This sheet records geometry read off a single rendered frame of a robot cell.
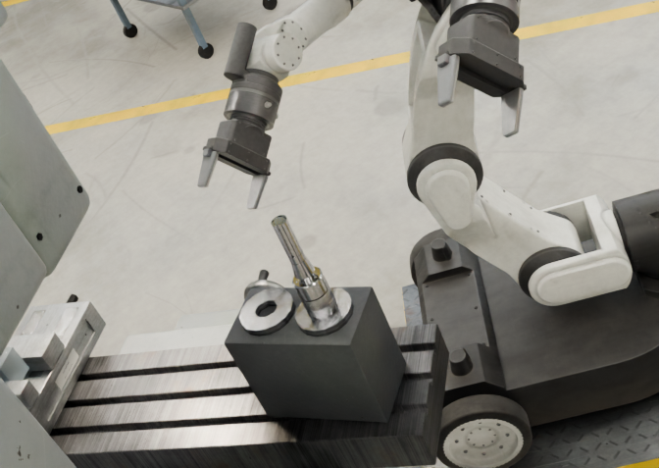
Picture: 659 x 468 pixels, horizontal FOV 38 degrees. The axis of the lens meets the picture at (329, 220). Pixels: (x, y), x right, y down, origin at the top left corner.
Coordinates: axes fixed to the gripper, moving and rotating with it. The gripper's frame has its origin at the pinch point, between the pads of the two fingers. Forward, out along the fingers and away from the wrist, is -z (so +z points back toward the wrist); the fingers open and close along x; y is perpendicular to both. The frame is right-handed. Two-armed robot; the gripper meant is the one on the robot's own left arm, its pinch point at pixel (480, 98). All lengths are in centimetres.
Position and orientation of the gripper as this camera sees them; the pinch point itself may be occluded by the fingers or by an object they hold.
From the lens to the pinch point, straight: 120.0
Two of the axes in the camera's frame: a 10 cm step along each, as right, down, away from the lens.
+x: -8.2, -3.0, -4.8
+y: 5.6, -2.7, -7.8
